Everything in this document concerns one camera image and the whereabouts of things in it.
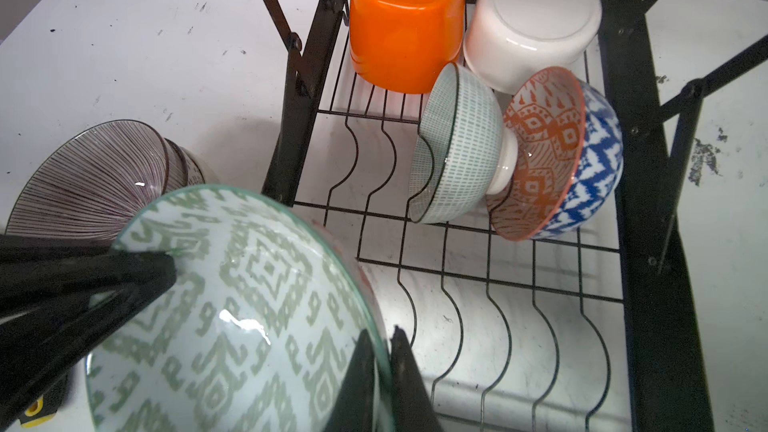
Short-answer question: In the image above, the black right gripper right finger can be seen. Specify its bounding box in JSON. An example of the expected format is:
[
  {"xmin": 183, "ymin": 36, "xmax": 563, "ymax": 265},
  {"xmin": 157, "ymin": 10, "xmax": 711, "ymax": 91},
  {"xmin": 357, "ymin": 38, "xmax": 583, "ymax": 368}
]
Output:
[{"xmin": 390, "ymin": 327, "xmax": 444, "ymax": 432}]

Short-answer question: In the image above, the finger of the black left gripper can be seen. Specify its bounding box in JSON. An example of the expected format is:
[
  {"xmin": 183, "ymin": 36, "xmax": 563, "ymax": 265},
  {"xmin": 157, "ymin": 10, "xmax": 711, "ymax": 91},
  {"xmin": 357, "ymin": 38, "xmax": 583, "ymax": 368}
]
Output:
[
  {"xmin": 1, "ymin": 234, "xmax": 177, "ymax": 318},
  {"xmin": 1, "ymin": 281, "xmax": 172, "ymax": 426}
]

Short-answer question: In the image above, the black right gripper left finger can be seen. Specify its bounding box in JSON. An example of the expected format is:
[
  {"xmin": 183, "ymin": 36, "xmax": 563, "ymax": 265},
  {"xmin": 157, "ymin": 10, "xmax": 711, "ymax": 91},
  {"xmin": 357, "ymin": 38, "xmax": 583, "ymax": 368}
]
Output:
[{"xmin": 324, "ymin": 330, "xmax": 377, "ymax": 432}]

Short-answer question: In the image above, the green patterned ceramic bowl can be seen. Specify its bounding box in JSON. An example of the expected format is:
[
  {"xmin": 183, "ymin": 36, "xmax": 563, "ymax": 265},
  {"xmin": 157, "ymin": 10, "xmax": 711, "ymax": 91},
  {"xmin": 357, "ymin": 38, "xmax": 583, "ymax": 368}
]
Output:
[{"xmin": 85, "ymin": 184, "xmax": 395, "ymax": 431}]

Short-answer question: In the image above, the red patterned ceramic bowl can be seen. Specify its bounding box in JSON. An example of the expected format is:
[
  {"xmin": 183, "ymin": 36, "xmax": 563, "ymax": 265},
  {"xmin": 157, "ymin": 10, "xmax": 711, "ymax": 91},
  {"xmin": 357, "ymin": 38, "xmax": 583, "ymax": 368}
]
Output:
[{"xmin": 486, "ymin": 66, "xmax": 623, "ymax": 241}]

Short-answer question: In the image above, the orange plastic bowl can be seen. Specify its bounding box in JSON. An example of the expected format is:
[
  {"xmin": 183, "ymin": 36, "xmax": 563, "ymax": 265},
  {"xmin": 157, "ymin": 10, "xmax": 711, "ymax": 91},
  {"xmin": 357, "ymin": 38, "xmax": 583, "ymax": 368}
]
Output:
[{"xmin": 349, "ymin": 0, "xmax": 465, "ymax": 94}]

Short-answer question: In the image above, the white ceramic bowl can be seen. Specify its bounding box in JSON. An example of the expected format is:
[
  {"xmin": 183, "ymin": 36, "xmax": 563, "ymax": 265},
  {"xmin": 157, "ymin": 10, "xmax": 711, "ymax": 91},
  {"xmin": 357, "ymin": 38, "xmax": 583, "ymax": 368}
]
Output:
[{"xmin": 463, "ymin": 0, "xmax": 602, "ymax": 94}]

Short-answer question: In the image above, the yellow black screwdriver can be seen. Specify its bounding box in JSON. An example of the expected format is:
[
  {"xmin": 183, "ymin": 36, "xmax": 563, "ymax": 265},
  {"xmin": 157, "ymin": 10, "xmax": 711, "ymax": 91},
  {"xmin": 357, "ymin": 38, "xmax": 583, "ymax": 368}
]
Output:
[{"xmin": 18, "ymin": 372, "xmax": 70, "ymax": 428}]

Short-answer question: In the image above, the black wire dish rack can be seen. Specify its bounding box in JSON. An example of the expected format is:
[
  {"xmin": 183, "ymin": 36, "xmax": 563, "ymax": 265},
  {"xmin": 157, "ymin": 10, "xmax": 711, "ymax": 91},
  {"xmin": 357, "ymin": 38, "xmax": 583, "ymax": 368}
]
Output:
[{"xmin": 262, "ymin": 0, "xmax": 767, "ymax": 431}]

